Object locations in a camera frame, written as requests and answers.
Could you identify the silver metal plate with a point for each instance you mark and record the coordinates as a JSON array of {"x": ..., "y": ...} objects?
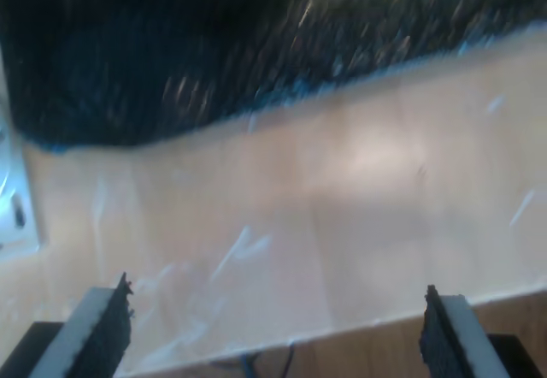
[{"x": 17, "y": 190}]

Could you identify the black bubble wrap mat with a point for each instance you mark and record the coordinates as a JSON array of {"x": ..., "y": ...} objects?
[{"x": 171, "y": 53}]

